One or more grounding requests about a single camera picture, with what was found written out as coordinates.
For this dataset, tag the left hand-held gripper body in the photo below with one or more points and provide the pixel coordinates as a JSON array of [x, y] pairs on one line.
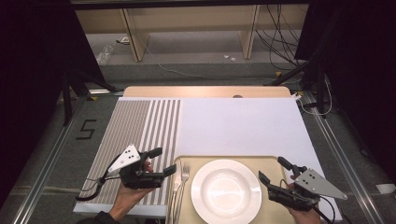
[[129, 158]]

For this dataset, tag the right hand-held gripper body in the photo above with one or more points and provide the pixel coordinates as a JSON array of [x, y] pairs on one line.
[[314, 183]]

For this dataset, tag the beige tray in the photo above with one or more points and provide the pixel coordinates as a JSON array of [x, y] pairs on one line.
[[271, 216]]

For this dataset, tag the white plate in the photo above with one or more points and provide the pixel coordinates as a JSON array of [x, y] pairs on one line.
[[226, 191]]

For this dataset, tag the person's right hand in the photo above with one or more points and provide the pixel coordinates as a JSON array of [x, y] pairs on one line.
[[306, 217]]

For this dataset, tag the person's left hand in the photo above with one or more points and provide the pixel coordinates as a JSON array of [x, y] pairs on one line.
[[127, 199]]

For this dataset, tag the grey striped placemat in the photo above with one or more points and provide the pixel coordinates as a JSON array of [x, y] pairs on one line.
[[130, 124]]

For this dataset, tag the white tape strip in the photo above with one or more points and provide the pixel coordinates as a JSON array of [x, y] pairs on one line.
[[386, 188]]

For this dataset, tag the black metal stand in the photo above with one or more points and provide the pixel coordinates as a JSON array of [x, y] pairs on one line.
[[66, 102], [320, 93]]

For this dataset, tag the clear plastic bag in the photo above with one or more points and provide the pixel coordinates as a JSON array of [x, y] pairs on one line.
[[104, 55]]

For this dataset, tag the black curtain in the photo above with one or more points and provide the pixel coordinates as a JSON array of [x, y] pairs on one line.
[[31, 77], [361, 77]]

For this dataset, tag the light wooden shelf unit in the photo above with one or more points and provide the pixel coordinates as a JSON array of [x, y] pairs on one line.
[[135, 40]]

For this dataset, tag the metal floor rail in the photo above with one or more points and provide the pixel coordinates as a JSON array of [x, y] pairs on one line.
[[345, 161], [43, 177]]

